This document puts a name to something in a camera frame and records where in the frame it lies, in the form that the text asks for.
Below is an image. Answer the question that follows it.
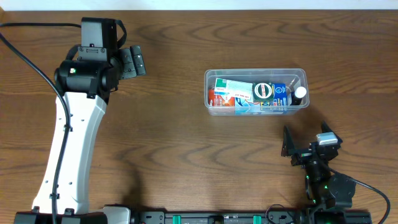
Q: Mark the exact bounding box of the green round-label tin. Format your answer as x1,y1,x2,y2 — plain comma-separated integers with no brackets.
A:
252,83,274,103

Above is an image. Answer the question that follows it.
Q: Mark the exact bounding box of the red medicine box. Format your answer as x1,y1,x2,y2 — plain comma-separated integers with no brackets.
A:
208,90,235,107

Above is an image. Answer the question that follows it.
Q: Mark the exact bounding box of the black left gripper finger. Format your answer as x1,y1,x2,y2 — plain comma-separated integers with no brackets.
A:
130,45,146,76
119,48,136,79

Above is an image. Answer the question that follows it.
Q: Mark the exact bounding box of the clear plastic container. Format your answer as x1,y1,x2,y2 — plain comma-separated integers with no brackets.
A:
204,68,310,116

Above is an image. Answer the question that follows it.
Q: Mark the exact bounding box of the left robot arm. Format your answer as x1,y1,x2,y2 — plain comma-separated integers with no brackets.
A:
14,17,146,223

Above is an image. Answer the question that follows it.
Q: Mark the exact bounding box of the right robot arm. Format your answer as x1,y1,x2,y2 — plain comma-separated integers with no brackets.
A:
281,122,356,223

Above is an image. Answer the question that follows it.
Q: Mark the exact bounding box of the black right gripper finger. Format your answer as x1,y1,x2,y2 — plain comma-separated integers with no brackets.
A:
281,126,295,157
321,121,343,144

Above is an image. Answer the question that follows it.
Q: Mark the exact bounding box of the dark bottle white cap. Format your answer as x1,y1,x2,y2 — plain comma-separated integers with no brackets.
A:
290,86,307,106

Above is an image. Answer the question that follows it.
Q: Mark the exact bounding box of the white green medicine box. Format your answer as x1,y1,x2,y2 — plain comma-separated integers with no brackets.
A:
214,78,252,100

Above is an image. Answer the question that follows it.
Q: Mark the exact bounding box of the blue cool fever box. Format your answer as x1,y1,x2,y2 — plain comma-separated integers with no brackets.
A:
234,83,287,115

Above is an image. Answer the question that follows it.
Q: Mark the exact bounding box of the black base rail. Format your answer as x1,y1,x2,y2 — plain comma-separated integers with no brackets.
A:
130,208,373,224

